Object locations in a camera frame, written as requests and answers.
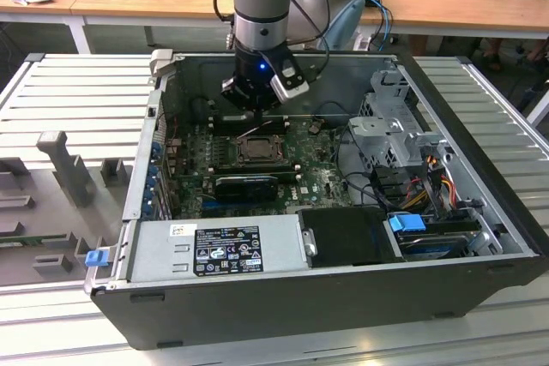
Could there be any disk with blue carrier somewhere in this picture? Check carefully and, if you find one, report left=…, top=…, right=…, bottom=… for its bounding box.
left=387, top=213, right=471, bottom=261

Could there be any grey case latch handle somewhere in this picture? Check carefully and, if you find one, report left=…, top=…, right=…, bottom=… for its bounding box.
left=148, top=49, right=175, bottom=81

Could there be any metal socket cover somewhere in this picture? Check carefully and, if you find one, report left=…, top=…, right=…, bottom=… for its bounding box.
left=237, top=135, right=285, bottom=162

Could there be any black plastic shroud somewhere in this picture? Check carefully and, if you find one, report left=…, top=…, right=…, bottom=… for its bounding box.
left=297, top=206, right=405, bottom=268

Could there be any silver CPU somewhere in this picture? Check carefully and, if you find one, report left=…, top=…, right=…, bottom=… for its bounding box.
left=244, top=140, right=276, bottom=158

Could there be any silver metal drive cage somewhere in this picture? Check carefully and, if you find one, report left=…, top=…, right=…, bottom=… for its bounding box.
left=346, top=69, right=456, bottom=179

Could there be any CPU socket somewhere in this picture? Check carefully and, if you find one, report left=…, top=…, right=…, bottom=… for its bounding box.
left=231, top=136, right=288, bottom=165

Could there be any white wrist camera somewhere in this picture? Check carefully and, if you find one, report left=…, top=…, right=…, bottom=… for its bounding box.
left=269, top=61, right=311, bottom=104

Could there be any black open PC case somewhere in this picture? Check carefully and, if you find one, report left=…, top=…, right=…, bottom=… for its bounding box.
left=83, top=51, right=549, bottom=352

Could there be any grey parts rack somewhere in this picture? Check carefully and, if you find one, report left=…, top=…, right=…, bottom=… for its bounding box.
left=0, top=129, right=135, bottom=288

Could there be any grey power supply unit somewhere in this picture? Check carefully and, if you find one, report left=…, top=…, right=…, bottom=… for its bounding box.
left=127, top=214, right=311, bottom=285

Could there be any orange yellow wire bundle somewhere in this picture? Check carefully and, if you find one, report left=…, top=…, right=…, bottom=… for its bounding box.
left=401, top=173, right=457, bottom=213

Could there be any green motherboard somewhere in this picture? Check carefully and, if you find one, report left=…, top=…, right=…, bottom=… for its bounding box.
left=171, top=119, right=357, bottom=219

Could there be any black graphics card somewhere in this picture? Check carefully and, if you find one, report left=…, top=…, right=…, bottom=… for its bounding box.
left=213, top=174, right=279, bottom=205

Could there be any black cable loop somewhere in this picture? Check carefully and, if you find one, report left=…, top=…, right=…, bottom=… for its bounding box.
left=332, top=124, right=389, bottom=209

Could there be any blue plastic latch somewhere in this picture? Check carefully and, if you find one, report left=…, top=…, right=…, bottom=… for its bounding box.
left=84, top=249, right=109, bottom=268

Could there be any black RAM slot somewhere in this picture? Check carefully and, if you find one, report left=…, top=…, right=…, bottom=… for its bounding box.
left=213, top=113, right=287, bottom=128
left=213, top=124, right=287, bottom=136
left=215, top=168, right=299, bottom=182
left=213, top=160, right=293, bottom=171

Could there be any green RAM stick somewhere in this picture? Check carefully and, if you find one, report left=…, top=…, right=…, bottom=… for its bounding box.
left=0, top=234, right=69, bottom=250

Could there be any black round cylinder part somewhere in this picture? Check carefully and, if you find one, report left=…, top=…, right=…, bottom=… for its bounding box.
left=190, top=97, right=210, bottom=123

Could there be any blue cable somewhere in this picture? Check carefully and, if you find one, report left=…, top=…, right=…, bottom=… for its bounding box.
left=367, top=0, right=395, bottom=52

